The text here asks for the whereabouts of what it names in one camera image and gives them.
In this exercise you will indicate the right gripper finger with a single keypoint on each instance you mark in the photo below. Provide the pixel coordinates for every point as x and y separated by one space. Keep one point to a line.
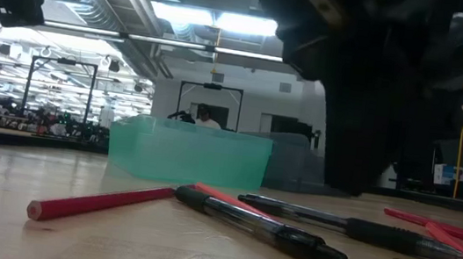
357 154

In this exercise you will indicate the black ballpoint pen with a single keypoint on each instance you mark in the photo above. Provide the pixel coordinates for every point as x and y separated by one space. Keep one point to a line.
377 236
255 225

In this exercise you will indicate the grey translucent plastic bin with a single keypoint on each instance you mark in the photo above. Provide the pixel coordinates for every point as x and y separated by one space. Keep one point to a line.
293 163

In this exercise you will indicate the white and blue box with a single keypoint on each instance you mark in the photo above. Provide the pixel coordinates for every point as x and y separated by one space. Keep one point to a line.
445 174

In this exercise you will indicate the person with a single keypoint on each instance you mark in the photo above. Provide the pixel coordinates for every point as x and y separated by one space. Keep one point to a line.
208 120

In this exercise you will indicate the long ceiling light strip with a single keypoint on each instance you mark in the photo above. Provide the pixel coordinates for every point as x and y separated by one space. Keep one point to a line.
167 42

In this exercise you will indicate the teal translucent plastic bin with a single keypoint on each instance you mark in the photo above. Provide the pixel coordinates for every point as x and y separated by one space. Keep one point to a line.
188 155

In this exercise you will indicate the wide black gantry frame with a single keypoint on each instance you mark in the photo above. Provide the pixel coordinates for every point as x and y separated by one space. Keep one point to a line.
63 61

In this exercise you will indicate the narrow black gantry frame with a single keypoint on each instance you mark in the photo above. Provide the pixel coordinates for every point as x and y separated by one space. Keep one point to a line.
212 86

